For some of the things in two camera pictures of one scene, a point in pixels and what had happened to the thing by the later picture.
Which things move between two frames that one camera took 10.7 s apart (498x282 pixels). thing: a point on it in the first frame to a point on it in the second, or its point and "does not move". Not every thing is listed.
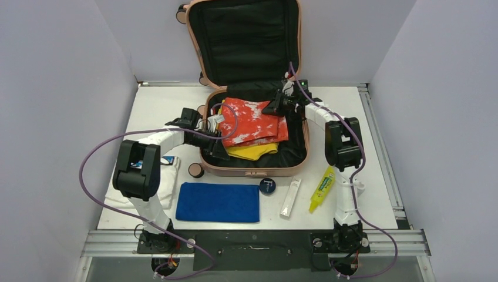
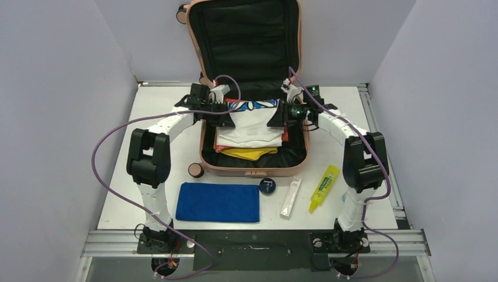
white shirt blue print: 169,174 to 251,130
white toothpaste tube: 290,197 does not move
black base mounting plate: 258,250 does not move
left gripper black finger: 216,150 to 214,121
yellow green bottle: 323,188 does not move
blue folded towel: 218,202 does not move
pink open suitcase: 246,47 does not move
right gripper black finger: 274,107 to 277,120
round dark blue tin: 267,186 does not move
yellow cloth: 249,152 does not move
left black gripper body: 201,140 to 214,107
